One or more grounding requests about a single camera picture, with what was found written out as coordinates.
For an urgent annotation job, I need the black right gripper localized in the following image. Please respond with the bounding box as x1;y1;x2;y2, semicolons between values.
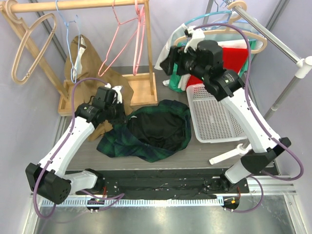
159;43;208;82

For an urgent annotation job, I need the tan skirt with white lining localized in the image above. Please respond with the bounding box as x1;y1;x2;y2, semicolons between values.
63;34;135;142

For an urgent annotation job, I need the pink hanger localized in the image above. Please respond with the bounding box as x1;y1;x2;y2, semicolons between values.
97;0;137;77
133;0;145;76

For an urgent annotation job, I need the light blue wire hanger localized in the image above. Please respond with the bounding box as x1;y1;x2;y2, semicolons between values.
55;0;83;84

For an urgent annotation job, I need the dark green plaid garment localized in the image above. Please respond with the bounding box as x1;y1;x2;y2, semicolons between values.
97;99;192;163

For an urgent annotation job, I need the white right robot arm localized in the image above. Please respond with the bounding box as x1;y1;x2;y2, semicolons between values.
160;40;291;193

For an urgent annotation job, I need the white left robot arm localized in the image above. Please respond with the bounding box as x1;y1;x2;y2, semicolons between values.
25;85;125;205

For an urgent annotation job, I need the wooden hanger rack with tray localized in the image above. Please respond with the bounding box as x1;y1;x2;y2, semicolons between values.
0;0;157;108

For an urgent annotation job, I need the beige wooden hanger with clothes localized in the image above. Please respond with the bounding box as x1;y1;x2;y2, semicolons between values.
171;0;268;54

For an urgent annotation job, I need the teal hanger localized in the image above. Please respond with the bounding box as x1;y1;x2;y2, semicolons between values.
184;10;231;25

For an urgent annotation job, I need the beige wooden hanger on rack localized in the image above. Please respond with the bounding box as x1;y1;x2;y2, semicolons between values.
11;13;57;84

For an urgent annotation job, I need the red cloth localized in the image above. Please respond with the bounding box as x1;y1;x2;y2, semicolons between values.
179;47;248;89

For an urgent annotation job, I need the white plastic basket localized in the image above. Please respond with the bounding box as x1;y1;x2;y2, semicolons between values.
186;84;247;143

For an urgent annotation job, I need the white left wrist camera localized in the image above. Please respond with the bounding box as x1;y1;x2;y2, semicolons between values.
104;83;123;103

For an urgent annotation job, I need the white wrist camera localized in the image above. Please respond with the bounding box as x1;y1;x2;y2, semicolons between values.
184;26;205;53
104;83;123;103

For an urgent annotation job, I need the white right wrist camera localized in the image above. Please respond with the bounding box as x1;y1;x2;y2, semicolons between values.
184;26;205;53

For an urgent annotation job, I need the blue hanger on rail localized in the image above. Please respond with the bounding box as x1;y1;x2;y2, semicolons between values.
187;0;254;32

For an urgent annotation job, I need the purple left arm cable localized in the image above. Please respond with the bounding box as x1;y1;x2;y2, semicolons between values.
33;77;127;220

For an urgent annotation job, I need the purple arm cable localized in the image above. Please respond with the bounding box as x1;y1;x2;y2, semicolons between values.
190;23;304;214
33;77;127;220

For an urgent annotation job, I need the metal clothes rail stand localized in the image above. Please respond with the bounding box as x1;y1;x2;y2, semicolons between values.
209;0;312;165

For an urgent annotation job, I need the white slotted cable duct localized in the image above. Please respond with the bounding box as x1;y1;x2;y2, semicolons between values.
58;196;224;208

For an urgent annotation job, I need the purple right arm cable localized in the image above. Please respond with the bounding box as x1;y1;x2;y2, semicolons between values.
190;23;304;214

